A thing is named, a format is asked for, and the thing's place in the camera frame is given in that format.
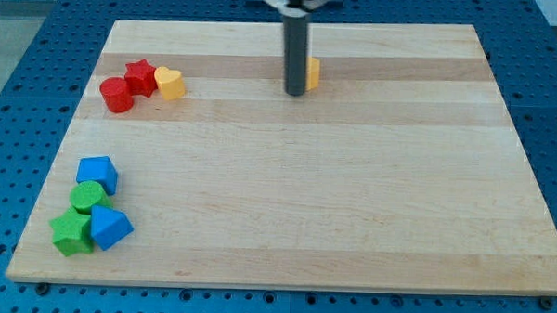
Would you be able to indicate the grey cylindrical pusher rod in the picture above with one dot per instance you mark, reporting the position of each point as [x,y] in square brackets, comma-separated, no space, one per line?
[295,38]

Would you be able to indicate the yellow hexagon block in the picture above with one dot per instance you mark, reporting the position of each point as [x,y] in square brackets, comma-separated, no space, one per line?
[312,73]

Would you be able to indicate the yellow heart block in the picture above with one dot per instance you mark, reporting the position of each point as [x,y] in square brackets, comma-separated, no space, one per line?
[170,83]

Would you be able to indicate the red star block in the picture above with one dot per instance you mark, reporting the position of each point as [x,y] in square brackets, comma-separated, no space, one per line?
[140,78]

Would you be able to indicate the wooden board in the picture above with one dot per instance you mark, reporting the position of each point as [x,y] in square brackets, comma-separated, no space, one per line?
[401,173]

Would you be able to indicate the red cylinder block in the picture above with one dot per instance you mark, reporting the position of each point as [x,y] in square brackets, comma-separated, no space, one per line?
[116,94]

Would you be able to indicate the blue cube block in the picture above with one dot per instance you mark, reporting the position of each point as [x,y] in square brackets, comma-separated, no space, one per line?
[98,169]

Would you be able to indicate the green cylinder block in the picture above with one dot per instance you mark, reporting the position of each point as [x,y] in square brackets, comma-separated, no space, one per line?
[88,194]

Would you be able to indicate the blue triangle block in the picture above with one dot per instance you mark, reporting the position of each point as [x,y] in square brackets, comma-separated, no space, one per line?
[109,226]

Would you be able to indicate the green star block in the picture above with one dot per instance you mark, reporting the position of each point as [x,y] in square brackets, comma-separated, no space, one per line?
[71,233]

